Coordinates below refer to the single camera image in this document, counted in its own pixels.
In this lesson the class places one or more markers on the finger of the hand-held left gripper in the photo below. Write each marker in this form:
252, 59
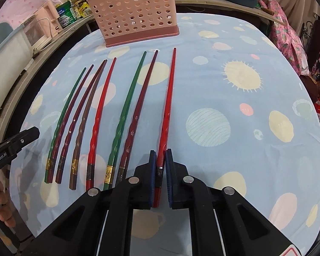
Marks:
24, 136

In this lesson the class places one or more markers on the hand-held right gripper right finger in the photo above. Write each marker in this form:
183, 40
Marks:
168, 181

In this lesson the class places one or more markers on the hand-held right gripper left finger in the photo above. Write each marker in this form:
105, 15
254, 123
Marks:
152, 178

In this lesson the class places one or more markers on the thin green chopstick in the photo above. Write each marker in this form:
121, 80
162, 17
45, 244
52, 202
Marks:
49, 165

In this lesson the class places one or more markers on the thick green chopstick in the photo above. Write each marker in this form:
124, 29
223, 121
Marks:
112, 160

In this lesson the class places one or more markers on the dark red chopstick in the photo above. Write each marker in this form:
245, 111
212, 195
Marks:
52, 175
130, 138
60, 166

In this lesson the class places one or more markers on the brown chopstick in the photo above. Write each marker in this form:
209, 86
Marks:
75, 165

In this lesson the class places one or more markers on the pink perforated utensil holder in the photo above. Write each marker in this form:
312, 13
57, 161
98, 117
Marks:
128, 18

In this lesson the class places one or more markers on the white dish container blue lid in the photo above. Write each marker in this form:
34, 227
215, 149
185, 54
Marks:
2, 50

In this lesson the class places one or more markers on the blue printed tablecloth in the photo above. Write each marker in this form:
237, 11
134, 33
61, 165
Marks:
229, 85

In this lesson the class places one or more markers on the green tin can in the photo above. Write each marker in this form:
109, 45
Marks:
66, 13

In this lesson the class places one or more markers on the pink spotted curtain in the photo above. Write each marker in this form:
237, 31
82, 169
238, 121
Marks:
24, 0

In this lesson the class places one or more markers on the yellow packet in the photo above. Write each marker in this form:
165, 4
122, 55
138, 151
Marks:
82, 8

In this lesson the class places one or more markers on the grey counter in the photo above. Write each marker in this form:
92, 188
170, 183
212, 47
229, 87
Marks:
229, 6

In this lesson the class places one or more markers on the pink floral cloth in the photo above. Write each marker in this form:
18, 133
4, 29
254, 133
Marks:
285, 34

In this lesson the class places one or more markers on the dark metal chair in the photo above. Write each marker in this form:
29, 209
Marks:
317, 37

